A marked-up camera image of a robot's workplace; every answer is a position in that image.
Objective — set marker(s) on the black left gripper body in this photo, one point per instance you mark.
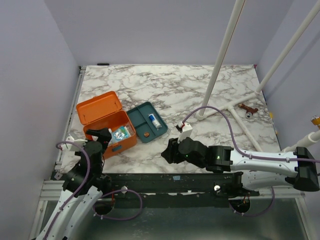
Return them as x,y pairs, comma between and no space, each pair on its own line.
85,146

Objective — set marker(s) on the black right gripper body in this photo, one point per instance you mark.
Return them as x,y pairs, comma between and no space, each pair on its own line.
169,152

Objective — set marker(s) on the clear gauze pad packet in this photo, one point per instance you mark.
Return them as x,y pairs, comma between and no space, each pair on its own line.
129,129

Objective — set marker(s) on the teal divided tray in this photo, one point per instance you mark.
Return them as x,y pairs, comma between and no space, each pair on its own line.
142,124

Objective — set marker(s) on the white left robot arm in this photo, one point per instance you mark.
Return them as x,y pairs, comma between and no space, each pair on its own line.
84,184

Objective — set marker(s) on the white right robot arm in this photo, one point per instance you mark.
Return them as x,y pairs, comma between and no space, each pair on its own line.
295,169

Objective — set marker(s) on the orange medicine kit box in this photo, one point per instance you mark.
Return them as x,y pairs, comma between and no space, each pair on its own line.
106,111

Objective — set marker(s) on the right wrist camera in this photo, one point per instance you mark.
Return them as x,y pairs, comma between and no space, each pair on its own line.
185,130

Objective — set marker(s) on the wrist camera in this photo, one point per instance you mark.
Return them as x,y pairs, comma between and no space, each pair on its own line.
71,144
185,130

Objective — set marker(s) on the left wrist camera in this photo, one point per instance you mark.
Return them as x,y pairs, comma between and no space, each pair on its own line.
71,144

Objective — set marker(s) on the white PVC pipe frame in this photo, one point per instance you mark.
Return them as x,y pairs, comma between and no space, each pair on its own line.
258,132

